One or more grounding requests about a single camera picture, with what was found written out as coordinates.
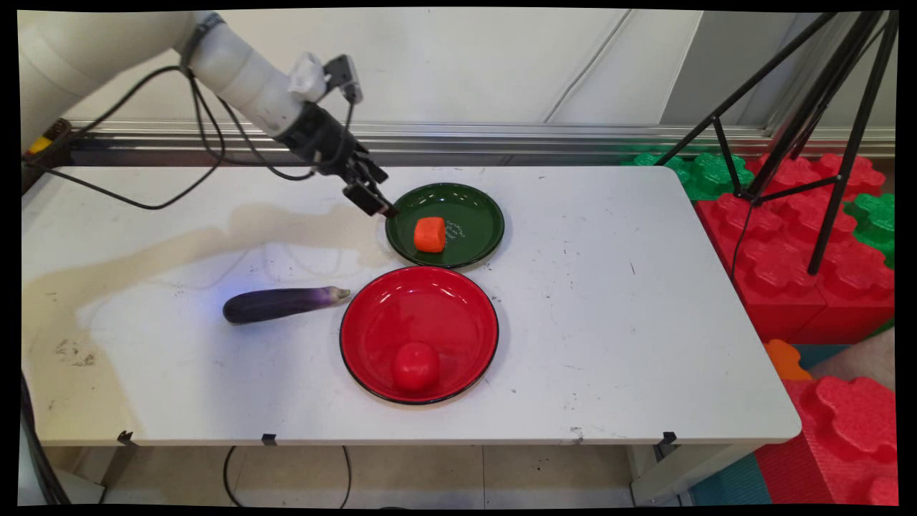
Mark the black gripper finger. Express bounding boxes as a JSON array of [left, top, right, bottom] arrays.
[[356, 152, 399, 216], [342, 178, 392, 219]]

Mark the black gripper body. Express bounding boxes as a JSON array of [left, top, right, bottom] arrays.
[[276, 100, 370, 177]]

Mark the orange carrot piece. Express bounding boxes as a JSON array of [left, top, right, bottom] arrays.
[[413, 216, 448, 254]]

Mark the purple eggplant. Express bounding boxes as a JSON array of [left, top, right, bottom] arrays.
[[222, 285, 352, 325]]

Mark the dark green plate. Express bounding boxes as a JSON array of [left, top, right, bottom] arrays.
[[385, 182, 506, 270]]

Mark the red plate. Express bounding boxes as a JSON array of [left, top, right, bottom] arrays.
[[339, 265, 500, 406]]

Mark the red tomato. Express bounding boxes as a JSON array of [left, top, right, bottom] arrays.
[[391, 342, 441, 393]]

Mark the brown wicker basket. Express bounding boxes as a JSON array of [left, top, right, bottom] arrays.
[[21, 118, 73, 194]]

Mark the large red foam block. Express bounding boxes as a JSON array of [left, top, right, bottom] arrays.
[[695, 153, 896, 346]]

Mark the white table leg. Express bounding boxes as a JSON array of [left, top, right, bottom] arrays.
[[630, 444, 762, 507]]

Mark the orange foam block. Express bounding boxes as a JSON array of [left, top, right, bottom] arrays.
[[763, 339, 814, 381]]

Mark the teal foam mat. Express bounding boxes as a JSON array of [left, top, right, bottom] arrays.
[[688, 451, 774, 507]]

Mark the black tripod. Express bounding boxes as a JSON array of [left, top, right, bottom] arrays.
[[656, 11, 900, 277]]

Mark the beige fabric mass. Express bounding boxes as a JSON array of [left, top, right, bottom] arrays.
[[810, 328, 896, 392]]

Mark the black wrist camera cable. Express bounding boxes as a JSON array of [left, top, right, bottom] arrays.
[[188, 72, 357, 182]]

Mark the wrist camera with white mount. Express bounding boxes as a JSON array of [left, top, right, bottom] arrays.
[[289, 53, 365, 105]]

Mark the aluminium wall rail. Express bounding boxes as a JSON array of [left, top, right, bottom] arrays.
[[67, 120, 896, 168]]

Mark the long black arm cable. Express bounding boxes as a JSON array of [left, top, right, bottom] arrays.
[[21, 64, 227, 211]]

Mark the black floor cable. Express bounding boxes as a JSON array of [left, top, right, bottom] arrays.
[[223, 445, 352, 510]]

